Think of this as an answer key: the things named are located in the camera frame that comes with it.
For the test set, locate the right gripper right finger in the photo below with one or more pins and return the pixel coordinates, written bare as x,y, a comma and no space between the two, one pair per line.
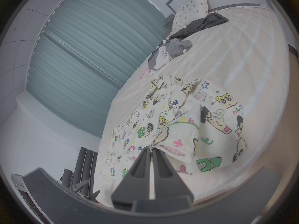
170,185

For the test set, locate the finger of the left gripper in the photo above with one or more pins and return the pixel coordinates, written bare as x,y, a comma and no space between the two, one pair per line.
79,187
94,195

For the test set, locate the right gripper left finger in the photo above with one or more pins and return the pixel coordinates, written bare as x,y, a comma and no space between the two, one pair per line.
133,185

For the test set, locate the white printed pyjama top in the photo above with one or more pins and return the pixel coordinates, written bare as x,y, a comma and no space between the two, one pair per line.
182,125

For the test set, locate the pile of clothes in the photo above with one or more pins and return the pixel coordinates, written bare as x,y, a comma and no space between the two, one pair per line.
172,49

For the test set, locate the bed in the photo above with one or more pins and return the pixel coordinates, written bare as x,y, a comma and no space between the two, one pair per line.
233,55

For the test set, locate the blue-green curtain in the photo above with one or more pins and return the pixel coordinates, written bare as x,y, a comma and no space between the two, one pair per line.
105,20
70,85

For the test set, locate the pink garment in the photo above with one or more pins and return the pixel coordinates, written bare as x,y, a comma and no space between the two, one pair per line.
144,73

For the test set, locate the black garment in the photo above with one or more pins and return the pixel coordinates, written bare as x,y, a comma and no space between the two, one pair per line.
200,24

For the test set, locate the grey bedside table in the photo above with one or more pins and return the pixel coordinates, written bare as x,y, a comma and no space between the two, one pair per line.
168,20

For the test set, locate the white printed pillow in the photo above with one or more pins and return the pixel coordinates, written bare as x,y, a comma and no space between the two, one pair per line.
189,10

